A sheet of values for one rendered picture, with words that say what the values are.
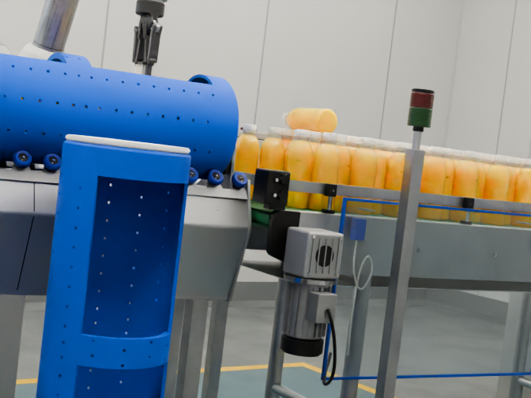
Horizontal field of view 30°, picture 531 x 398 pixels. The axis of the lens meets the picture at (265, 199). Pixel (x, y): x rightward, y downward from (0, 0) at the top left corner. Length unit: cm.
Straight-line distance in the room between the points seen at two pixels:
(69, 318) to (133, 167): 35
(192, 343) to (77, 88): 76
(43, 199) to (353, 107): 476
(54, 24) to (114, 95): 77
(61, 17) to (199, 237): 95
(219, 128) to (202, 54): 361
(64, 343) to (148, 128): 63
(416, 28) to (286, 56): 125
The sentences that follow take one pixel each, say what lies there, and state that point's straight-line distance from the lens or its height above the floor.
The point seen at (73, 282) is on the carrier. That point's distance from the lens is 215.
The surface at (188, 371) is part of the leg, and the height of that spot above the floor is 43.
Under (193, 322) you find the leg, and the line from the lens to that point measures 270.
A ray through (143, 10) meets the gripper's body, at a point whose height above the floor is 137.
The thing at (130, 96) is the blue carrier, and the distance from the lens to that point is 250.
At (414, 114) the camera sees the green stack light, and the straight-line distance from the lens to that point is 266.
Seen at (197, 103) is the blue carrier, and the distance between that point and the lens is 258.
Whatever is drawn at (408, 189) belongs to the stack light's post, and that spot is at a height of 99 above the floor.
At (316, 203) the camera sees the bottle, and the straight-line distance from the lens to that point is 275.
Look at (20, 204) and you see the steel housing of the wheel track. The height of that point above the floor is 86.
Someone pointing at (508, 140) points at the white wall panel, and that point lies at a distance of 734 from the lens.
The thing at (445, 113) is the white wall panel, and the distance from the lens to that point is 770.
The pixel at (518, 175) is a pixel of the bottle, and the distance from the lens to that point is 327.
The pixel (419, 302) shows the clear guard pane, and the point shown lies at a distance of 288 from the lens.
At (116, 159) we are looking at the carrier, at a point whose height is 100.
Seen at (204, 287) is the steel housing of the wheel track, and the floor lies 66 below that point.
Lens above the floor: 107
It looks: 3 degrees down
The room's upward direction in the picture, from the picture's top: 7 degrees clockwise
